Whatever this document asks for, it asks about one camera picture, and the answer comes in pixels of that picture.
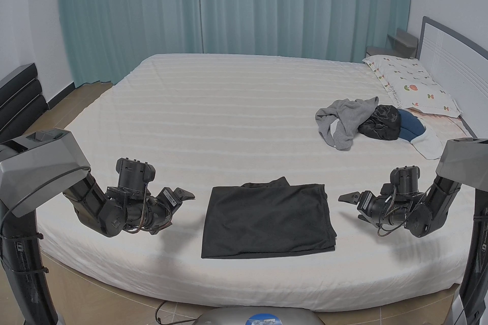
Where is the bed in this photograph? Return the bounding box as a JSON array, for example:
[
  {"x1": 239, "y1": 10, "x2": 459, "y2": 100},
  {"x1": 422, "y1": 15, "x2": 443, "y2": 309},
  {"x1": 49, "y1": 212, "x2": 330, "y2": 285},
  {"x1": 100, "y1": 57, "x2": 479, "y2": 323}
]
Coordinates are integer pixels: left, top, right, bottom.
[{"x1": 36, "y1": 16, "x2": 488, "y2": 313}]

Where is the shiny black garment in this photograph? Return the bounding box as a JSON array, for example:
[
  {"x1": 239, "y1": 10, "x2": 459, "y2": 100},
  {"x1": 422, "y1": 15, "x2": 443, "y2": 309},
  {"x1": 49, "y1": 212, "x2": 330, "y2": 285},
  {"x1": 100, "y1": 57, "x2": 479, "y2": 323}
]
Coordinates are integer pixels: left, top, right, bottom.
[{"x1": 358, "y1": 105, "x2": 402, "y2": 141}]

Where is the dark blue garment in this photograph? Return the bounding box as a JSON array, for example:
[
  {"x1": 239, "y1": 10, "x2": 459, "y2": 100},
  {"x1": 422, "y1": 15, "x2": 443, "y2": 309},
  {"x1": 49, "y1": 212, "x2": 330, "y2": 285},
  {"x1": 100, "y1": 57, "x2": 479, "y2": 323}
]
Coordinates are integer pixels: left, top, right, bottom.
[{"x1": 397, "y1": 109, "x2": 428, "y2": 143}]

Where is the white printed pillow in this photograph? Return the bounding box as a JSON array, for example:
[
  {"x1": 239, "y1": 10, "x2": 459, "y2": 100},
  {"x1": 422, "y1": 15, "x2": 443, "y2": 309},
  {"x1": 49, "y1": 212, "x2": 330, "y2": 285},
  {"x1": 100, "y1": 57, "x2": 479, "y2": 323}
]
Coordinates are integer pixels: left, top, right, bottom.
[{"x1": 362, "y1": 54, "x2": 463, "y2": 118}]

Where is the grey garment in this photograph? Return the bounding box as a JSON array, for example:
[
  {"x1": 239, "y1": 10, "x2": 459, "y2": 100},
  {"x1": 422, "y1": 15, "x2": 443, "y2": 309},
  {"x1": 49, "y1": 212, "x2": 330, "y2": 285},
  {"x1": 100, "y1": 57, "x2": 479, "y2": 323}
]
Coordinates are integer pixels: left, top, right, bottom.
[{"x1": 315, "y1": 97, "x2": 380, "y2": 151}]

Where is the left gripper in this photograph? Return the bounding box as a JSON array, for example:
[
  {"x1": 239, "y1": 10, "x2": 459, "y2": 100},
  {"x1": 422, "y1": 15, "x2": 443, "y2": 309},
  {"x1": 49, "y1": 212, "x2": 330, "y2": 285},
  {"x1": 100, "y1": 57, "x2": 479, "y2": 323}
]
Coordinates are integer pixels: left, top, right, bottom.
[{"x1": 147, "y1": 186, "x2": 196, "y2": 230}]

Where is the black cable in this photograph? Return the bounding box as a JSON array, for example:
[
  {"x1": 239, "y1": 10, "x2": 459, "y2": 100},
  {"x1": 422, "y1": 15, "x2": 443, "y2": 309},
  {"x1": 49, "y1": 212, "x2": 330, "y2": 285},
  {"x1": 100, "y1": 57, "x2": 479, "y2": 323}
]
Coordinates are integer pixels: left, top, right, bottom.
[
  {"x1": 0, "y1": 165, "x2": 92, "y2": 219},
  {"x1": 156, "y1": 300, "x2": 203, "y2": 325}
]

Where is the black chest of drawers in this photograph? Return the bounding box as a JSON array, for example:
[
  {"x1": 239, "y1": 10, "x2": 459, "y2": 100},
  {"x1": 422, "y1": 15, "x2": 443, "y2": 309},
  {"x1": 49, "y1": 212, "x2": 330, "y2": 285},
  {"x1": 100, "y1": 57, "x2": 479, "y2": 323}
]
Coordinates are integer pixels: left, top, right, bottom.
[{"x1": 0, "y1": 62, "x2": 49, "y2": 143}]

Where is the black T-shirt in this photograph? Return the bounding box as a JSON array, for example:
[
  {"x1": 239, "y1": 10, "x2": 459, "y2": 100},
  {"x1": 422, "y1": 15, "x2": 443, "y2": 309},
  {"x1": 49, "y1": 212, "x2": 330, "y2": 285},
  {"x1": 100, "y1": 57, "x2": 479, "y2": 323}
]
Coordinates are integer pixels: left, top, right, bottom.
[{"x1": 201, "y1": 176, "x2": 338, "y2": 259}]

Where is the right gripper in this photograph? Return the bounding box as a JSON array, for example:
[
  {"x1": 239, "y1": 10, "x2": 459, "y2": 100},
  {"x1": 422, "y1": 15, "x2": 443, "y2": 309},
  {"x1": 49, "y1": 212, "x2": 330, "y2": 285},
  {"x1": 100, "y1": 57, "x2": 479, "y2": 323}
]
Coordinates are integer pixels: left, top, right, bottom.
[{"x1": 339, "y1": 190, "x2": 395, "y2": 227}]

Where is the grey bedside table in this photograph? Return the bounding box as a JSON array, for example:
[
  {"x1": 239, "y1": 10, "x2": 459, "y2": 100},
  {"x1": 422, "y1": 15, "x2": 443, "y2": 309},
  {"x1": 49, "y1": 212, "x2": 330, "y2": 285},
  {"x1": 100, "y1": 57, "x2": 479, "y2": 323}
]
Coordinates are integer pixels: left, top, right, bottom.
[{"x1": 365, "y1": 27, "x2": 419, "y2": 59}]

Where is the white garment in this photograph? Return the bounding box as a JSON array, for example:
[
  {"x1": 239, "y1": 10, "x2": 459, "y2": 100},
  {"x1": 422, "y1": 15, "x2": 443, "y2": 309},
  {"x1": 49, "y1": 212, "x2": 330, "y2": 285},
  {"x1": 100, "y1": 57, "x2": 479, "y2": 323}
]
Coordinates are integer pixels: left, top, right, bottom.
[{"x1": 412, "y1": 129, "x2": 445, "y2": 159}]

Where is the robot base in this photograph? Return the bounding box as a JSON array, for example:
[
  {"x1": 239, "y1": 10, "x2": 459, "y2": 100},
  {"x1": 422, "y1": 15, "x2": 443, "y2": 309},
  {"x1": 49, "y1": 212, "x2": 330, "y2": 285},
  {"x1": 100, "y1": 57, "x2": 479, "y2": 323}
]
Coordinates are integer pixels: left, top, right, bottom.
[{"x1": 195, "y1": 306, "x2": 320, "y2": 325}]

